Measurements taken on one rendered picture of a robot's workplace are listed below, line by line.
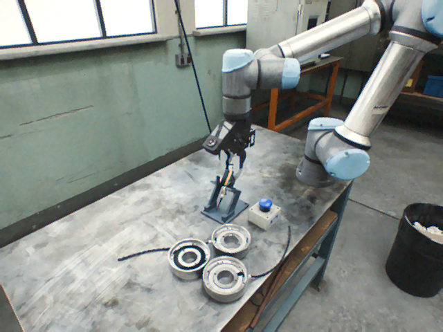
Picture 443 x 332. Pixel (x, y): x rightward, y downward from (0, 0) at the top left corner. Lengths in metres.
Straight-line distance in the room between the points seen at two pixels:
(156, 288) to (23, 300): 0.30
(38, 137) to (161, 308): 1.63
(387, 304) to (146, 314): 1.41
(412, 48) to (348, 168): 0.33
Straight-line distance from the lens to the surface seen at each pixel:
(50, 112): 2.10
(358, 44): 4.32
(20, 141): 2.10
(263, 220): 0.82
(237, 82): 0.71
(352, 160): 0.86
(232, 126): 0.74
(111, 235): 0.87
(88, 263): 0.82
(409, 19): 0.85
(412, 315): 1.87
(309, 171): 1.04
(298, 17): 2.73
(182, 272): 0.69
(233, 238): 0.78
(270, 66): 0.72
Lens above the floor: 1.38
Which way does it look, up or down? 32 degrees down
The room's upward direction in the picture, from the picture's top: straight up
